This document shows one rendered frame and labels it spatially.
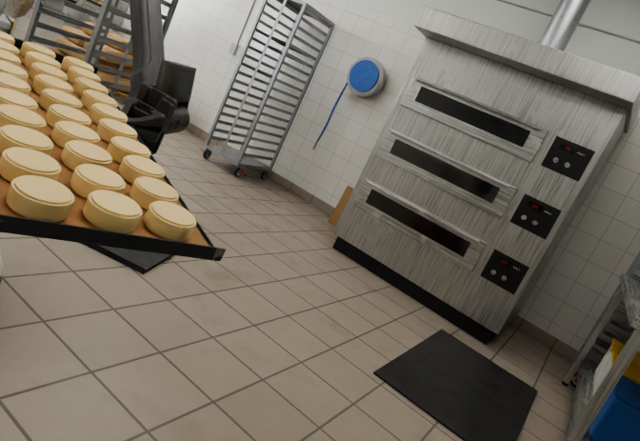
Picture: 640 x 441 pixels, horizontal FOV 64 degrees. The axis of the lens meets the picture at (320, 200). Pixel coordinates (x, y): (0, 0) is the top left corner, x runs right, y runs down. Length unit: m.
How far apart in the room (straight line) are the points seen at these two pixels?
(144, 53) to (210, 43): 5.76
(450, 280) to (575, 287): 1.28
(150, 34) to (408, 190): 3.20
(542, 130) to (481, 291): 1.21
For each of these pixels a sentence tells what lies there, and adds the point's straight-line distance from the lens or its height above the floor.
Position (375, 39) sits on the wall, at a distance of 5.59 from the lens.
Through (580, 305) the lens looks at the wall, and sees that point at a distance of 4.89.
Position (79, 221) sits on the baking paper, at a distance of 0.51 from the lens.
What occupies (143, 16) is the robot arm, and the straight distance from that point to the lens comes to 1.10.
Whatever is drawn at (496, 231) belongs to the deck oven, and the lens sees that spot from 3.90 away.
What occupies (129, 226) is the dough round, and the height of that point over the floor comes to 0.96.
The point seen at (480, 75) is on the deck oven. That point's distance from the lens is 4.06.
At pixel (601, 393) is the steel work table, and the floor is 0.55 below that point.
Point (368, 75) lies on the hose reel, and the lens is 5.34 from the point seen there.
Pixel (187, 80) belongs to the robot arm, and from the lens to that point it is 0.96.
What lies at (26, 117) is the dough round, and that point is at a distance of 0.65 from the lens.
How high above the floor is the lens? 1.14
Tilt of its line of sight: 11 degrees down
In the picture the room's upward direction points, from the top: 25 degrees clockwise
